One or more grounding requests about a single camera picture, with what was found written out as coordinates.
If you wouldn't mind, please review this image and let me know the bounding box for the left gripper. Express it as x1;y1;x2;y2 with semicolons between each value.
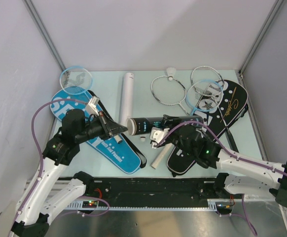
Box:
75;111;127;143

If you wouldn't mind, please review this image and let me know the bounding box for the white tube lid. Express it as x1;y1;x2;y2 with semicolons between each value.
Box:
126;118;136;136

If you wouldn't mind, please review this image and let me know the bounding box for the white shuttlecock tube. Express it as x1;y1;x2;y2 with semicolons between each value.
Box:
120;72;134;125

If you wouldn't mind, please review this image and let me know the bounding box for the black shuttlecock tube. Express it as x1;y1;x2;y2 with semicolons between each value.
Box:
132;115;204;136

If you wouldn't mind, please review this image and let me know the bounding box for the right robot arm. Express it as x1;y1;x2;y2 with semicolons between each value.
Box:
159;115;287;208

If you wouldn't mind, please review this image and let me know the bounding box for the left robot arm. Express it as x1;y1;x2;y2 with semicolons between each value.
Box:
11;109;127;237

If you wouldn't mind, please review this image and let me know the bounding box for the white racket centre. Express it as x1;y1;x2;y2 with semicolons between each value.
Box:
150;76;189;115

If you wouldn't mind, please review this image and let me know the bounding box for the white racket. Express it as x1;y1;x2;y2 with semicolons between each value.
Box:
190;66;238;152
150;76;189;115

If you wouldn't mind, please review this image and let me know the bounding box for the shuttlecock at table centre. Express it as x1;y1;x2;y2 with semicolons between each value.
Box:
140;136;146;142

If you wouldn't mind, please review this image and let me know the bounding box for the light blue racket right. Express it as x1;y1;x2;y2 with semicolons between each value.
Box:
150;79;224;170

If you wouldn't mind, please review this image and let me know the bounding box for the light blue racket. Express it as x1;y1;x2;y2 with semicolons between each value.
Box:
59;65;123;144
150;79;224;170

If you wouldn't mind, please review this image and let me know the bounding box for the shuttlecock at back right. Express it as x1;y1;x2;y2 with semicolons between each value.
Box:
166;67;177;81

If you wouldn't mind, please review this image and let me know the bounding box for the black racket cover front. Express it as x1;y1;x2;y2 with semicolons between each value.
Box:
167;118;222;177

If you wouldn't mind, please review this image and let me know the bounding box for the blue racket cover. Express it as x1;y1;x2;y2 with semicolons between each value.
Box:
50;90;147;174

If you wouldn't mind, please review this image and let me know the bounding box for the white racket right rear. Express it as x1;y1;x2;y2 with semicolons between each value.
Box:
190;66;238;152

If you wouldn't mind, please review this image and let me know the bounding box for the light blue racket left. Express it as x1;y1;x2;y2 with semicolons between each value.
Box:
59;65;123;144

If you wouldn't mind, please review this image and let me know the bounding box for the black racket cover gold script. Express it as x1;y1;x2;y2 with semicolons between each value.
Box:
209;79;248;138

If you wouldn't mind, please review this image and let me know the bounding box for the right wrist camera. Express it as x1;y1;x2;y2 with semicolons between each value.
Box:
149;127;170;149

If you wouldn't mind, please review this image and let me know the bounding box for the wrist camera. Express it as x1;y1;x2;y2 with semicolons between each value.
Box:
149;127;170;149
85;96;100;116

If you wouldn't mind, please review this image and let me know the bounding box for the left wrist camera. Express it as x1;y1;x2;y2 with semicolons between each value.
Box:
85;96;100;116

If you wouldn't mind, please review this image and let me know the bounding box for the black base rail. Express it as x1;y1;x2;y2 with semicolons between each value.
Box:
35;176;244;210

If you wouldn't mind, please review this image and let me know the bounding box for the left aluminium frame post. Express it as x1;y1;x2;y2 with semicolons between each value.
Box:
23;0;66;71

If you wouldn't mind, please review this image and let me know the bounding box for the aluminium frame post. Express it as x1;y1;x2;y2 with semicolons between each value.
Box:
238;0;286;75
23;0;66;71

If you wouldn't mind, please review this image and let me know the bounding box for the right aluminium frame post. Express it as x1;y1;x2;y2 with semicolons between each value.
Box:
238;0;286;75

